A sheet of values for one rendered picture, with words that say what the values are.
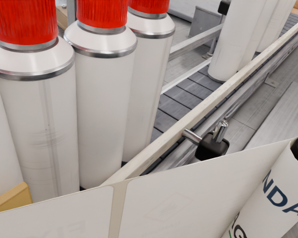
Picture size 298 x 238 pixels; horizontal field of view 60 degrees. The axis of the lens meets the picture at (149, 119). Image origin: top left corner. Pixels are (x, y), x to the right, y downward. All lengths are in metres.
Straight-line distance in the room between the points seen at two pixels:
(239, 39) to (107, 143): 0.31
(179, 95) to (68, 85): 0.29
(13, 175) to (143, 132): 0.14
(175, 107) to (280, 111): 0.19
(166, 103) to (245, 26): 0.18
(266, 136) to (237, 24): 0.18
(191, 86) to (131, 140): 0.22
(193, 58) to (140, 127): 0.44
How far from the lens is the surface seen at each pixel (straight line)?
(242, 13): 0.46
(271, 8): 0.53
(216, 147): 0.30
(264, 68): 0.63
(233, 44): 0.47
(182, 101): 0.42
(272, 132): 0.43
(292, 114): 0.50
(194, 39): 0.43
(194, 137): 0.32
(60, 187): 0.23
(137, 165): 0.27
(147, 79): 0.23
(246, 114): 0.54
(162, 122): 0.37
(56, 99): 0.16
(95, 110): 0.20
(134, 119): 0.26
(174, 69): 0.61
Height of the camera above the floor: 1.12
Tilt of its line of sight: 40 degrees down
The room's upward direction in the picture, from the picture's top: 11 degrees clockwise
